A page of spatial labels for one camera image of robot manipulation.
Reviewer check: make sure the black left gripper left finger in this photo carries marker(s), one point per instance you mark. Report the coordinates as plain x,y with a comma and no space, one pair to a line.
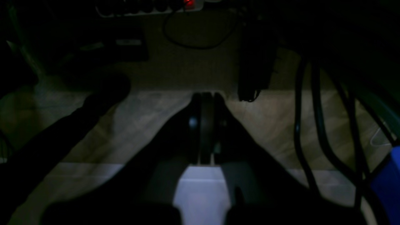
142,192

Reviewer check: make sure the white power strip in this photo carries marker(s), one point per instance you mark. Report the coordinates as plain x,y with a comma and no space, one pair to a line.
132,8

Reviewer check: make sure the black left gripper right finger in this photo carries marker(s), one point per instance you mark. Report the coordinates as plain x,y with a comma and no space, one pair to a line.
261,190

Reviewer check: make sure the blue plastic box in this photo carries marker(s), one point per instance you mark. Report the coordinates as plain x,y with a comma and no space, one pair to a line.
386,185

